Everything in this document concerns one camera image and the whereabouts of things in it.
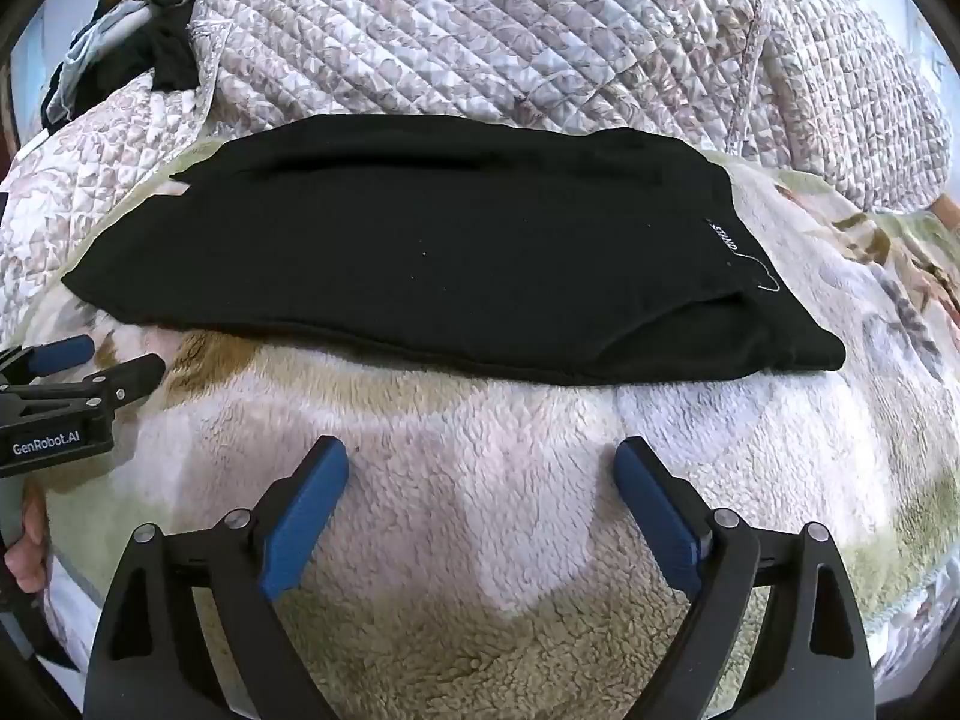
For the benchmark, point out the black pants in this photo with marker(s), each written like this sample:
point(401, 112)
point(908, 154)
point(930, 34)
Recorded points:
point(412, 240)

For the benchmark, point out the large quilted floral bedspread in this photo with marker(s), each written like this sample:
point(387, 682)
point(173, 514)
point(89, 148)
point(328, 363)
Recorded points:
point(450, 30)

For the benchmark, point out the person's left hand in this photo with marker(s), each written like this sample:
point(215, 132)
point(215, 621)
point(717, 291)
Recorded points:
point(28, 547)

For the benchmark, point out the black cloth pile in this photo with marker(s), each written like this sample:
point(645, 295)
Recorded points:
point(169, 52)

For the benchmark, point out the quilted floral pillow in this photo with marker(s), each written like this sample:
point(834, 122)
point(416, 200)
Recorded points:
point(840, 90)

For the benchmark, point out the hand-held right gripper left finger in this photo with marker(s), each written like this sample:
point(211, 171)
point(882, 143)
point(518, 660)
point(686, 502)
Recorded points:
point(304, 517)

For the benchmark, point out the fleece printed blanket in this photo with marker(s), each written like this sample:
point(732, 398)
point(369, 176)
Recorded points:
point(487, 465)

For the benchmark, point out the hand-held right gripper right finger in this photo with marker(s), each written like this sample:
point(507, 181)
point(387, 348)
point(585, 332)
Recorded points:
point(656, 517)

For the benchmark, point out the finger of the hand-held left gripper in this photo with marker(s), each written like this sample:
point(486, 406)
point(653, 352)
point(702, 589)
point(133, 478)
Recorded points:
point(127, 379)
point(64, 352)

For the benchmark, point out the quilted floral lace-trimmed cover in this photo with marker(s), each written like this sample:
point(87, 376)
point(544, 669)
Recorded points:
point(90, 150)

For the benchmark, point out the light blue cloth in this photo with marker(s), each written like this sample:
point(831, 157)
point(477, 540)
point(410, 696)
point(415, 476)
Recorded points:
point(90, 45)

